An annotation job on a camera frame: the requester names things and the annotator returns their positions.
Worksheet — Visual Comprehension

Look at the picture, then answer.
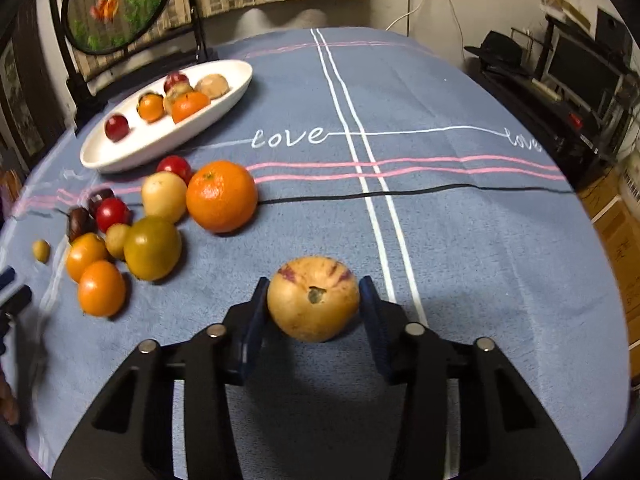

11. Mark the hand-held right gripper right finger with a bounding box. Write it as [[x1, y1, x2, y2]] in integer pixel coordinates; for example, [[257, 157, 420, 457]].
[[357, 276, 583, 480]]

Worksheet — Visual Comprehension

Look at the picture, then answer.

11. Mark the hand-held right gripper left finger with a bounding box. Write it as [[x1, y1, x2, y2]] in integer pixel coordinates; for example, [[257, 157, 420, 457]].
[[52, 276, 273, 480]]

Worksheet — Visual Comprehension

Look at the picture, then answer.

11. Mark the beige purple-streaked passion fruit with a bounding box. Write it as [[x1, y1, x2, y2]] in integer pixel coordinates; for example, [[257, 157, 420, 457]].
[[266, 256, 361, 343]]

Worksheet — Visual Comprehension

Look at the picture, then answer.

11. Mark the yellow-orange tomato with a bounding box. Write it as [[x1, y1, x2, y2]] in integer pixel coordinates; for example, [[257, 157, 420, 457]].
[[66, 232, 110, 283]]

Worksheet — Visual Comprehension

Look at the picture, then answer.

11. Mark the orange tomato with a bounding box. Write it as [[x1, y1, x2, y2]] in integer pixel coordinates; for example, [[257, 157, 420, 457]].
[[77, 260, 127, 318], [137, 94, 166, 123]]

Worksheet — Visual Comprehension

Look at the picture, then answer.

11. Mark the brown wrinkled date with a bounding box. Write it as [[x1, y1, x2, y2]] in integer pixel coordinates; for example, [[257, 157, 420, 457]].
[[66, 206, 98, 242]]

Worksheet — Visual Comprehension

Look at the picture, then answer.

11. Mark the dark purple plum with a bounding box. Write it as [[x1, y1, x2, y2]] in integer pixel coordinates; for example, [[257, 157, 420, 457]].
[[87, 187, 117, 213]]

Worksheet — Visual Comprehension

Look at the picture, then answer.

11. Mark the red cherry tomato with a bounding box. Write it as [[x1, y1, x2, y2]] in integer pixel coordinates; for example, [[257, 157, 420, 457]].
[[95, 197, 133, 233], [156, 155, 194, 183]]

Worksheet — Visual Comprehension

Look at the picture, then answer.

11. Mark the green yellow tomato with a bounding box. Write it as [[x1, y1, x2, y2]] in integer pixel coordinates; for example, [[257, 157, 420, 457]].
[[123, 215, 183, 282]]

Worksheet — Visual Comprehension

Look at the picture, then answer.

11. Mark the orange tangerine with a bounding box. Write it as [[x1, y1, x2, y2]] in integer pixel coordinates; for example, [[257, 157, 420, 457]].
[[171, 91, 211, 124], [186, 160, 259, 234]]

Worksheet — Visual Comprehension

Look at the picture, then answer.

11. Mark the beige spotted passion fruit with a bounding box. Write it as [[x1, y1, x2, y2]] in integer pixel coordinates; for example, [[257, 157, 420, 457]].
[[141, 171, 189, 224], [163, 84, 195, 111]]

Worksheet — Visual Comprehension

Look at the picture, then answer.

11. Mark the white oval plate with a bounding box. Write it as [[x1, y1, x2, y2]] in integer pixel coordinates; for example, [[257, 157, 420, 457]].
[[80, 59, 253, 173]]

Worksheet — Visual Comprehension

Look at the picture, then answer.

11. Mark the smooth beige passion fruit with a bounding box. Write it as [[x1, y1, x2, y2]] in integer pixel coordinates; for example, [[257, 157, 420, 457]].
[[194, 74, 232, 101]]

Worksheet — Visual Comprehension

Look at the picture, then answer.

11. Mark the person's left hand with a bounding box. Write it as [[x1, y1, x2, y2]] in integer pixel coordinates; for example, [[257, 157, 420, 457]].
[[0, 377, 21, 426]]

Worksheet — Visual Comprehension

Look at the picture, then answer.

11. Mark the blue striped tablecloth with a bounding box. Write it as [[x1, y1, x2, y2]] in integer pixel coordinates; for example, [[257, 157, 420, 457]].
[[0, 26, 631, 480]]

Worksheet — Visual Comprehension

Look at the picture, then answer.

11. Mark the dark framed painting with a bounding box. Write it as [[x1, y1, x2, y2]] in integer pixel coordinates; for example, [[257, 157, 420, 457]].
[[0, 35, 48, 161]]

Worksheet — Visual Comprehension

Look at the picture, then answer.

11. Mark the brown cardboard box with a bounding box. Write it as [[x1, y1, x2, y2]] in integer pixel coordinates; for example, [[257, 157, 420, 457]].
[[575, 175, 640, 321]]

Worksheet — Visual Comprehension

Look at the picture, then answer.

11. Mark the black computer desk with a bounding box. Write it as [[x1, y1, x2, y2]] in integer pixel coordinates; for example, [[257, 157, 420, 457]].
[[470, 15, 640, 191]]

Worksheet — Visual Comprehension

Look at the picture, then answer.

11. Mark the round goldfish table screen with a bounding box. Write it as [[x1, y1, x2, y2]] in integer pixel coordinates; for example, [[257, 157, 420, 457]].
[[47, 0, 217, 111]]

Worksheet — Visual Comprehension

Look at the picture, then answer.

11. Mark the clear plastic wrap pile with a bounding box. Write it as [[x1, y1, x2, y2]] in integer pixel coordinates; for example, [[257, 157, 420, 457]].
[[235, 7, 331, 38]]

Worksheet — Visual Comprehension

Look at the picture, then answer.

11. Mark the black hat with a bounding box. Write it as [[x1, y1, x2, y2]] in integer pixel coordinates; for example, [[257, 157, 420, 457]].
[[464, 31, 532, 78]]

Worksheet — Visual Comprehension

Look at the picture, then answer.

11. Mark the black computer monitor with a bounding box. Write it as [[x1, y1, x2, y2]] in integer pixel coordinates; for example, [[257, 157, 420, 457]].
[[542, 35, 625, 111]]

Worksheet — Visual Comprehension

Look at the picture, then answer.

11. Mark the cardboard piece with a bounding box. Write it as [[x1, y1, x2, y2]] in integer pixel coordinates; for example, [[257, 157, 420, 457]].
[[542, 0, 591, 26]]

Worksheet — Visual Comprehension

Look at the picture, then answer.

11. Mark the black speaker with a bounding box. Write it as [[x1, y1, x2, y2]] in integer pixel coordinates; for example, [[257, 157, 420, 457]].
[[595, 7, 633, 53]]

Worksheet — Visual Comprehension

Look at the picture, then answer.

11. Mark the white power cable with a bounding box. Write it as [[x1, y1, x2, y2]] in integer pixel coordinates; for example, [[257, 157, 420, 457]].
[[385, 0, 431, 33]]

